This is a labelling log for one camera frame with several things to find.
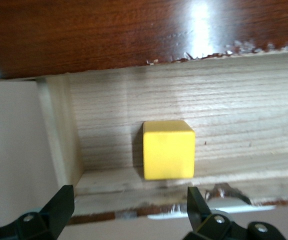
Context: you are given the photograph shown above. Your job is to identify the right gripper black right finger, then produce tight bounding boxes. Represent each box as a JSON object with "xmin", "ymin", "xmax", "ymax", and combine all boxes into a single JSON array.
[{"xmin": 183, "ymin": 186, "xmax": 288, "ymax": 240}]

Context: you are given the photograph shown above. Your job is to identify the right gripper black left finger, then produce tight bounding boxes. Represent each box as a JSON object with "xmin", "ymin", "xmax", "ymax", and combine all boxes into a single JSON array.
[{"xmin": 0, "ymin": 184, "xmax": 75, "ymax": 240}]

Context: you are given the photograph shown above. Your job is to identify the yellow wooden block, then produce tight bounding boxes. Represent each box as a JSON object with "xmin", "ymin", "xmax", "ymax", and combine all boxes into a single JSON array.
[{"xmin": 141, "ymin": 119, "xmax": 197, "ymax": 181}]

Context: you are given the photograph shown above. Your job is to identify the light wooden drawer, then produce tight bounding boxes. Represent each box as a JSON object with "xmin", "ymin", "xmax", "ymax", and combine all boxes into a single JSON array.
[{"xmin": 35, "ymin": 48, "xmax": 288, "ymax": 226}]

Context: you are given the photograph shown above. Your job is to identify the dark brown wooden cabinet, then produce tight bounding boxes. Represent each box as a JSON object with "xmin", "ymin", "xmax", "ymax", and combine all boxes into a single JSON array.
[{"xmin": 0, "ymin": 0, "xmax": 288, "ymax": 81}]

